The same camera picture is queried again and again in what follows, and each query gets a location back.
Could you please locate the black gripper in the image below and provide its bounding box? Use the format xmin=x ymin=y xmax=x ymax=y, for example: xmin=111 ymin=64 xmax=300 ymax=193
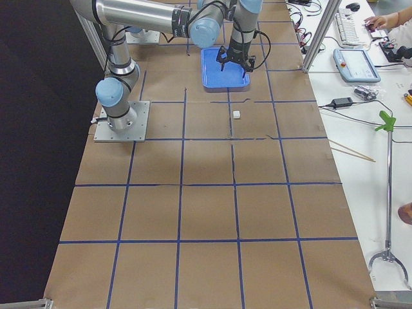
xmin=216 ymin=30 xmax=256 ymax=77

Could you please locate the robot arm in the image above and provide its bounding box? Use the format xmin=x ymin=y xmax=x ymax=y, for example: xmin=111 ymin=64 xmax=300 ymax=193
xmin=71 ymin=1 xmax=262 ymax=133

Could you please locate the blue plastic tray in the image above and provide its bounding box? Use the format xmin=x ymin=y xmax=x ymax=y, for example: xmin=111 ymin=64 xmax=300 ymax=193
xmin=200 ymin=47 xmax=250 ymax=93

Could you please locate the person hand at keyboard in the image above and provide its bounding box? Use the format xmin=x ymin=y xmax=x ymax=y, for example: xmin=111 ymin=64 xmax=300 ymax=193
xmin=364 ymin=15 xmax=390 ymax=29

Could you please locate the black power adapter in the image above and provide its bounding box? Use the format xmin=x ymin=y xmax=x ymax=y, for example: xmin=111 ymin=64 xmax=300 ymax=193
xmin=331 ymin=97 xmax=353 ymax=109

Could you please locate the white keyboard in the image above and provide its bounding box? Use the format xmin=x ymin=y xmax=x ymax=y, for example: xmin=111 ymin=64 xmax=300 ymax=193
xmin=335 ymin=8 xmax=363 ymax=46

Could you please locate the teach pendant tablet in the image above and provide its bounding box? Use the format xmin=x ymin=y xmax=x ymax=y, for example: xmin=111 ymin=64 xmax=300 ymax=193
xmin=333 ymin=49 xmax=381 ymax=83

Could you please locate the brown paper table cover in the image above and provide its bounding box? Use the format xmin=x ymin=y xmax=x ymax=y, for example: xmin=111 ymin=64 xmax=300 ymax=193
xmin=44 ymin=1 xmax=373 ymax=308

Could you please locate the wooden chopstick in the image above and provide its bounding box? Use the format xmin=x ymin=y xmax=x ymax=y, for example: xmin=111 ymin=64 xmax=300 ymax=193
xmin=328 ymin=139 xmax=375 ymax=162

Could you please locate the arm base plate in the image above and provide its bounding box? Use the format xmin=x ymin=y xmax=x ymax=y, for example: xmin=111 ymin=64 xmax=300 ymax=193
xmin=126 ymin=30 xmax=160 ymax=45
xmin=94 ymin=101 xmax=151 ymax=142

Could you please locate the aluminium frame post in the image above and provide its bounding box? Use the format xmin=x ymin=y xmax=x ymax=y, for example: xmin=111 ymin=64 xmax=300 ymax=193
xmin=302 ymin=0 xmax=341 ymax=73

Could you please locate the green handled reacher grabber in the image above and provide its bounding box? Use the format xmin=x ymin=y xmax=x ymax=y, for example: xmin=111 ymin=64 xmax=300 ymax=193
xmin=368 ymin=110 xmax=411 ymax=290

